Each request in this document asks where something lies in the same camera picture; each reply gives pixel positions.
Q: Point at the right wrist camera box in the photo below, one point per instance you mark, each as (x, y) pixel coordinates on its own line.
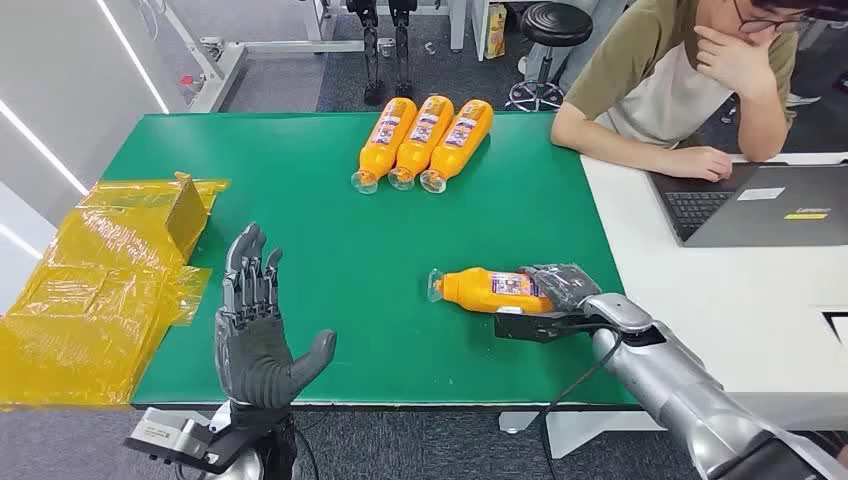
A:
(530, 326)

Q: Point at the black round stool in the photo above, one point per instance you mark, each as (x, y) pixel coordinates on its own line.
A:
(553, 26)

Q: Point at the person's left hand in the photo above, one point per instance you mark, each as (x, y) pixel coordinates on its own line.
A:
(735, 63)

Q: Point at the green table mat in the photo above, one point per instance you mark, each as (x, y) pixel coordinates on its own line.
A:
(364, 265)

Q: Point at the white desk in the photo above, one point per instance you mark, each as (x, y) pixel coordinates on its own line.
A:
(722, 298)

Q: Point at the yellow carton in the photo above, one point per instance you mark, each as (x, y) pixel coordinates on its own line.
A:
(496, 30)

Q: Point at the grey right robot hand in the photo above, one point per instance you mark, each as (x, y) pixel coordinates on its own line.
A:
(563, 285)

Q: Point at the person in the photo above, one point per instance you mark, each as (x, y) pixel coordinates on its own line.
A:
(656, 79)

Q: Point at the grey laptop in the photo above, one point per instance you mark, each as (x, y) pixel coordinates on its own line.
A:
(762, 212)

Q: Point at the white metal frame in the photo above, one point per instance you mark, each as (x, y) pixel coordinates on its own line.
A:
(225, 60)

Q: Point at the black-edged white panel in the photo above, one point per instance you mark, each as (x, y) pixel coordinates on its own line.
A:
(838, 326)

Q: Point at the person's right forearm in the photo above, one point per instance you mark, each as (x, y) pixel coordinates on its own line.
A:
(609, 147)

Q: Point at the red knob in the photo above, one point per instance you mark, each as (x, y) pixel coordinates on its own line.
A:
(188, 81)

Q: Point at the person's right hand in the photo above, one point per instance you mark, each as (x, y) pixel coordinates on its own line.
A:
(702, 164)

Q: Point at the yellow plastic-wrapped box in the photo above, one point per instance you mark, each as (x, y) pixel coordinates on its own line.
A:
(99, 285)

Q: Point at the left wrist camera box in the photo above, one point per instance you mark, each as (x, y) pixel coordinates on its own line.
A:
(166, 434)

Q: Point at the black robot leg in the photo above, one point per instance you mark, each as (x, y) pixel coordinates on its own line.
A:
(402, 53)
(371, 60)

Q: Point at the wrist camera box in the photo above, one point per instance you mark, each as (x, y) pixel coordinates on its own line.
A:
(530, 326)
(166, 434)

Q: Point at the orange bottle with label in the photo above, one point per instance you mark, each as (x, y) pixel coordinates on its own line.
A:
(384, 142)
(457, 146)
(420, 142)
(474, 291)

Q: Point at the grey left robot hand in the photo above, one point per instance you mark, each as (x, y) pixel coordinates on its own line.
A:
(255, 358)

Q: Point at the black-framed eyeglasses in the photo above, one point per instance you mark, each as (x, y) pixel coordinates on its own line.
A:
(762, 25)

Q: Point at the person's left forearm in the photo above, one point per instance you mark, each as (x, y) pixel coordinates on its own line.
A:
(762, 126)

